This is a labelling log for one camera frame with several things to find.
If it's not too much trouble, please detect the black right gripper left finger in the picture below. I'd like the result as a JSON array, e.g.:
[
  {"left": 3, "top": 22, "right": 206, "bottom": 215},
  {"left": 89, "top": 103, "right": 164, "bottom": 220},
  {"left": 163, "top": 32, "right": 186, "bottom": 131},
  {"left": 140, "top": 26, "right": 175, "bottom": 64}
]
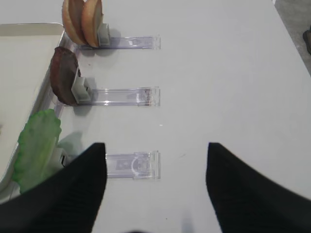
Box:
[{"left": 0, "top": 143, "right": 107, "bottom": 233}]

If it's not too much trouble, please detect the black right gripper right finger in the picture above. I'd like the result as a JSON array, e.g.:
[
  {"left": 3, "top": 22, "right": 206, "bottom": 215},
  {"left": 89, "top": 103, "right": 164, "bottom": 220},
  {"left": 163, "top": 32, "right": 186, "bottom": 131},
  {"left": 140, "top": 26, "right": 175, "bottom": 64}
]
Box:
[{"left": 206, "top": 143, "right": 311, "bottom": 233}]

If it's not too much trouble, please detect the sesame bun top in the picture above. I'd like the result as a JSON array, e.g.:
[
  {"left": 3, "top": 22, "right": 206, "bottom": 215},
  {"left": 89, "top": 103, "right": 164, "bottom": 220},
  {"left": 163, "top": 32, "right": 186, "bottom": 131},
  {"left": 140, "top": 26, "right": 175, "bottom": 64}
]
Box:
[{"left": 82, "top": 0, "right": 103, "bottom": 48}]

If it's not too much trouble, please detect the spare green lettuce leaf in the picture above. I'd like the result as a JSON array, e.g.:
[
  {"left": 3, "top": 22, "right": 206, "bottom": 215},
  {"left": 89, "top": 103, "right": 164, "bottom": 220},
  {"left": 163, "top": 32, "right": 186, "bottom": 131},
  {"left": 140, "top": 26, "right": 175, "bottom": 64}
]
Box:
[{"left": 12, "top": 109, "right": 63, "bottom": 194}]

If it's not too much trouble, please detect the spare brown meat patty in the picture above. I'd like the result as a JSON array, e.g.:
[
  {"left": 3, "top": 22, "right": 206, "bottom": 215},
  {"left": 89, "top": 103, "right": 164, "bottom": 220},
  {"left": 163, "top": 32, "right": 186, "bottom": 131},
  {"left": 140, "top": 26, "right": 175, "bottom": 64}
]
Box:
[{"left": 50, "top": 46, "right": 78, "bottom": 106}]

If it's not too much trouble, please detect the white rectangular tray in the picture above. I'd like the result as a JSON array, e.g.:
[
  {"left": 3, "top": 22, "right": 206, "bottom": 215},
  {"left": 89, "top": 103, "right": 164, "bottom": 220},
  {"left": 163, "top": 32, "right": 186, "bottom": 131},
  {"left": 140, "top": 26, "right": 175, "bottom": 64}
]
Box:
[{"left": 0, "top": 23, "right": 64, "bottom": 189}]

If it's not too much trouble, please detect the spare bun half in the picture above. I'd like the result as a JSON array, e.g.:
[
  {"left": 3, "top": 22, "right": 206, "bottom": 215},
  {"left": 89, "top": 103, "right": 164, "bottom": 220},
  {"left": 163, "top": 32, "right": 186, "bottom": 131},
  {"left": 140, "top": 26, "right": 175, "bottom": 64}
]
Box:
[{"left": 62, "top": 0, "right": 87, "bottom": 45}]

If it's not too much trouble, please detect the clear lettuce holder rail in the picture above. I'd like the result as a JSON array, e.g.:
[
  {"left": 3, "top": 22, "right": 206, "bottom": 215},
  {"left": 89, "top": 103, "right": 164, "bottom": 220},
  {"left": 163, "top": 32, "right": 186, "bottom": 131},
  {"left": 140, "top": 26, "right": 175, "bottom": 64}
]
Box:
[{"left": 51, "top": 147, "right": 162, "bottom": 181}]

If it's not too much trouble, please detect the clear patty holder rail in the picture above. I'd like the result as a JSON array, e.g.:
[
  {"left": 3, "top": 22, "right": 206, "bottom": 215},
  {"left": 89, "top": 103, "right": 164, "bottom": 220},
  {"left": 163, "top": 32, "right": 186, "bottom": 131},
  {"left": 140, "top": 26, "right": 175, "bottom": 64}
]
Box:
[{"left": 71, "top": 77, "right": 160, "bottom": 107}]

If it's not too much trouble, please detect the clear bun holder rail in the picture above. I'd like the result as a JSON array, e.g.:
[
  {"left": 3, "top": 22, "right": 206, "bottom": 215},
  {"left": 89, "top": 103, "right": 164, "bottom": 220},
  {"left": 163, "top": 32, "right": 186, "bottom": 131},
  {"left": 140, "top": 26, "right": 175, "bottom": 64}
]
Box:
[{"left": 75, "top": 23, "right": 161, "bottom": 50}]

